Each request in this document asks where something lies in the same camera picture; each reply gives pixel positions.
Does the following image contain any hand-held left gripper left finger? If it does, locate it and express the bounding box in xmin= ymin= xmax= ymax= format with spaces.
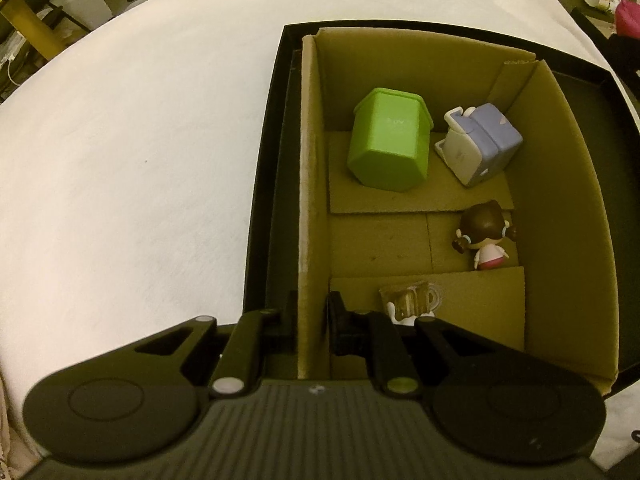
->
xmin=132 ymin=291 xmax=298 ymax=397

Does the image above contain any clear toy mug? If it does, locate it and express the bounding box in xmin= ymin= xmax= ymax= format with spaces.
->
xmin=378 ymin=280 xmax=445 ymax=326

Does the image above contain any brown haired doll figurine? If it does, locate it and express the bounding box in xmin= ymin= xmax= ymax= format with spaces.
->
xmin=451 ymin=200 xmax=518 ymax=272

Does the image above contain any black tray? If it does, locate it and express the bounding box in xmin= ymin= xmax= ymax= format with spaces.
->
xmin=241 ymin=22 xmax=640 ymax=402

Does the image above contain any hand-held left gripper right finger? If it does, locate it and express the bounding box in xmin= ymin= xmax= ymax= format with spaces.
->
xmin=326 ymin=292 xmax=507 ymax=397

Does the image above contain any purple and white toy backpack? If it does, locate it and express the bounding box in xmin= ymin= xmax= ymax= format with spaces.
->
xmin=436 ymin=102 xmax=524 ymax=188

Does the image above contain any pink plush toy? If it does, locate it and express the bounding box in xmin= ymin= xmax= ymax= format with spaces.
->
xmin=615 ymin=0 xmax=640 ymax=37

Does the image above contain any green hexagonal container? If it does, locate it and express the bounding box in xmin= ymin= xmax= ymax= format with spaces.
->
xmin=346 ymin=87 xmax=435 ymax=193

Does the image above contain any brown cardboard box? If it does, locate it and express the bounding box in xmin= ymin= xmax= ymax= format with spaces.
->
xmin=297 ymin=27 xmax=621 ymax=396

